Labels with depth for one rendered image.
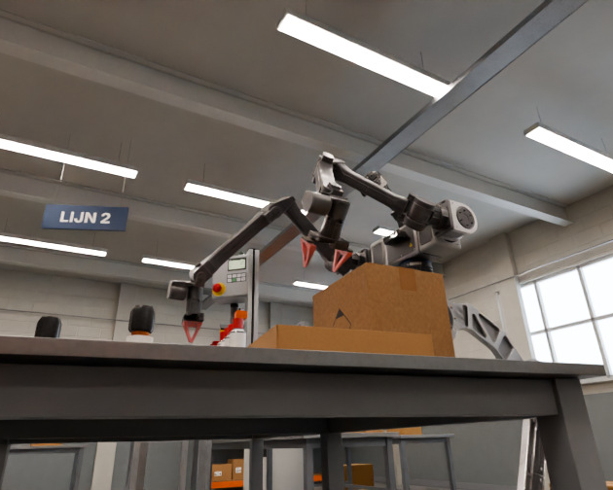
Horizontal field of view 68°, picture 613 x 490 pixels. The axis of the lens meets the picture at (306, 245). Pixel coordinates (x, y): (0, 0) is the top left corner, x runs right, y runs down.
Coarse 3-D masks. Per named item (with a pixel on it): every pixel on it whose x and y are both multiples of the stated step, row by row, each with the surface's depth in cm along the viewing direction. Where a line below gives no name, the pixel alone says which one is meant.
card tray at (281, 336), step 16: (272, 336) 65; (288, 336) 64; (304, 336) 65; (320, 336) 66; (336, 336) 67; (352, 336) 68; (368, 336) 69; (384, 336) 70; (400, 336) 71; (416, 336) 72; (368, 352) 68; (384, 352) 69; (400, 352) 70; (416, 352) 71; (432, 352) 72
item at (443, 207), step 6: (438, 204) 166; (444, 204) 164; (450, 204) 163; (438, 210) 160; (444, 210) 160; (450, 210) 162; (438, 216) 159; (444, 216) 159; (450, 216) 160; (432, 222) 160; (438, 222) 160; (444, 222) 160; (450, 222) 159; (438, 228) 163; (444, 228) 161; (450, 228) 159; (438, 234) 163
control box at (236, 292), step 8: (240, 256) 196; (248, 256) 196; (224, 264) 197; (216, 272) 196; (224, 272) 195; (232, 272) 194; (240, 272) 193; (216, 280) 195; (224, 280) 194; (224, 288) 192; (232, 288) 192; (240, 288) 191; (216, 296) 192; (224, 296) 191; (232, 296) 191; (240, 296) 190
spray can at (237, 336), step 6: (234, 318) 143; (240, 318) 144; (234, 324) 143; (240, 324) 143; (234, 330) 141; (240, 330) 142; (234, 336) 140; (240, 336) 140; (234, 342) 139; (240, 342) 140
